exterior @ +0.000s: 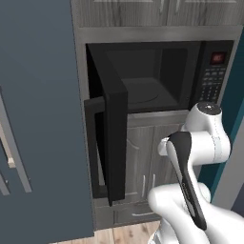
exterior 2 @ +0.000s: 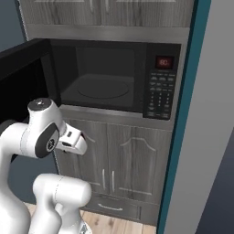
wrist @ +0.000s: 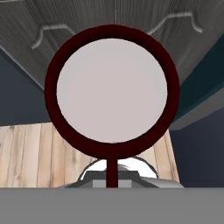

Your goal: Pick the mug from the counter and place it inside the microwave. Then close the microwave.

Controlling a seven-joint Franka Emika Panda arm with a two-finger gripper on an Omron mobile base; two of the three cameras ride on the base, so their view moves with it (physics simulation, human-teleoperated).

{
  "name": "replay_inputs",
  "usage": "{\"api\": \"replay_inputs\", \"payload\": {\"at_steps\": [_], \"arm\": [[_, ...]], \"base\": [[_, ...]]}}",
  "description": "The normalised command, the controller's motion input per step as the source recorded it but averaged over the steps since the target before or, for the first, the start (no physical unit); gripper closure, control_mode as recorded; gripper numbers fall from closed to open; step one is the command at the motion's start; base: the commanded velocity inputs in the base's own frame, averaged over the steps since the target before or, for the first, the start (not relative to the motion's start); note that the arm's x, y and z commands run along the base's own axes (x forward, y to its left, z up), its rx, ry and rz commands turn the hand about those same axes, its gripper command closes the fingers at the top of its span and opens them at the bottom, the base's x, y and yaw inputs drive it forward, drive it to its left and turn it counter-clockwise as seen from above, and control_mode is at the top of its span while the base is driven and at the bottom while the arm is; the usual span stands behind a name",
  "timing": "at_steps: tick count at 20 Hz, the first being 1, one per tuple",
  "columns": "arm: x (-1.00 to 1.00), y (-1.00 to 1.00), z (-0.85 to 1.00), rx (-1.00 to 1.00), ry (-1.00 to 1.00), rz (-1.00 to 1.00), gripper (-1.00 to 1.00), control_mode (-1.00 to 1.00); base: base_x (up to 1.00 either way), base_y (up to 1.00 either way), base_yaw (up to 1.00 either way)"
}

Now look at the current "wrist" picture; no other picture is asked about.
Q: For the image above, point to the grey wooden cupboard door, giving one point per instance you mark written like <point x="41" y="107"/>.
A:
<point x="20" y="26"/>
<point x="186" y="43"/>

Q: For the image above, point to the dark red mug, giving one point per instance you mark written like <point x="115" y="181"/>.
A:
<point x="111" y="90"/>

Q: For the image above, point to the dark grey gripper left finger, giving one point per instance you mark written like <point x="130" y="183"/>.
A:
<point x="89" y="178"/>

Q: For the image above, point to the white and black round thing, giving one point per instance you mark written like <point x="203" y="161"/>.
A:
<point x="141" y="167"/>

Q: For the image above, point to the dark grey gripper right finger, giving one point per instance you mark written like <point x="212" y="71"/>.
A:
<point x="132" y="178"/>

